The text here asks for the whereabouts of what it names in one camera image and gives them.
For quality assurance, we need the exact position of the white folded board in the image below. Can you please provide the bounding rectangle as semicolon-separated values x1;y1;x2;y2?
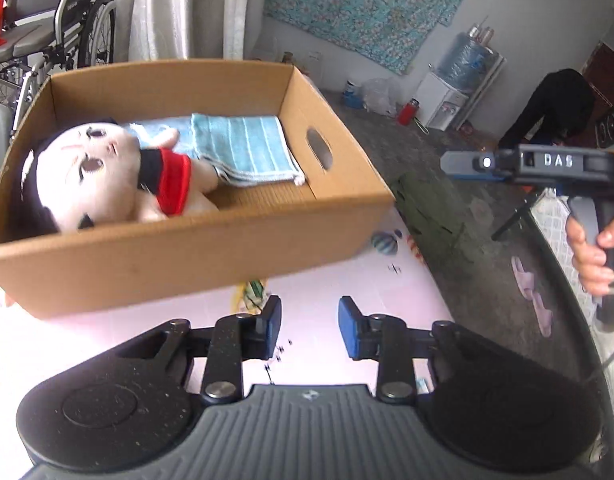
457;52;508;131

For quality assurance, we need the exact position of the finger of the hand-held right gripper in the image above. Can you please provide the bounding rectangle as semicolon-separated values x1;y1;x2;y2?
441;152;480;181

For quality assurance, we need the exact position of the person's right hand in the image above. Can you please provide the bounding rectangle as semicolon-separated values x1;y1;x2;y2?
566;215;614;296

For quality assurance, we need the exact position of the pack of blue face masks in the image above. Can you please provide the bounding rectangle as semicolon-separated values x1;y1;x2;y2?
122;121;194;161

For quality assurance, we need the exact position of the brown cardboard box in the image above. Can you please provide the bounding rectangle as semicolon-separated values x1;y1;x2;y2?
0;57;395;320

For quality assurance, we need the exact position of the green floor mat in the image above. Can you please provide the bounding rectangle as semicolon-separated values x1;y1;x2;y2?
394;170;470;261

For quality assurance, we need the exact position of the pink printed tablecloth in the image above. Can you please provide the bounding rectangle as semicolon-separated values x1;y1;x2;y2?
0;205;455;411

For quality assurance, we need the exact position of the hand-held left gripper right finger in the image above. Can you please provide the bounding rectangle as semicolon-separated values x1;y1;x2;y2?
339;296;508;403

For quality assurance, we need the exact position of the plush doll with red band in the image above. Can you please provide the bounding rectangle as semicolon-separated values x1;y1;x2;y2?
18;117;220;235

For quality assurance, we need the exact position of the light blue checked towel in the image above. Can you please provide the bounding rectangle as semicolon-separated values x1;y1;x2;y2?
189;112;305;188

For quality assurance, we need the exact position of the pink slipper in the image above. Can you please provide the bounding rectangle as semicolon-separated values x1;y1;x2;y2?
511;256;538;301
532;290;554;337

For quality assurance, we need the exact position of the blue water jug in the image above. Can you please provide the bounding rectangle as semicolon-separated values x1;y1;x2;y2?
439;32;495;93

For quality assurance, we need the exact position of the clear plastic bag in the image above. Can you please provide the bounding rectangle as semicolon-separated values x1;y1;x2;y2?
362;77;402;116

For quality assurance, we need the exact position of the white curtain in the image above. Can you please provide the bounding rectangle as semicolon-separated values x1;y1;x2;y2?
117;0;268;63

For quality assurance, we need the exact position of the teal floral wall cloth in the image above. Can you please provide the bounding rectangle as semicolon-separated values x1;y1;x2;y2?
264;0;480;76

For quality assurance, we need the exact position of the red thermos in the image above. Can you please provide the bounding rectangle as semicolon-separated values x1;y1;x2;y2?
398;99;420;126

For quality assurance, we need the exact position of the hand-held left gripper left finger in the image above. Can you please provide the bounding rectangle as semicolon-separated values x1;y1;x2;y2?
112;296;282;407

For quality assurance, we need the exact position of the black folding wheelchair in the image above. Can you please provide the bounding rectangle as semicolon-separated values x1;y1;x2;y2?
37;0;118;111

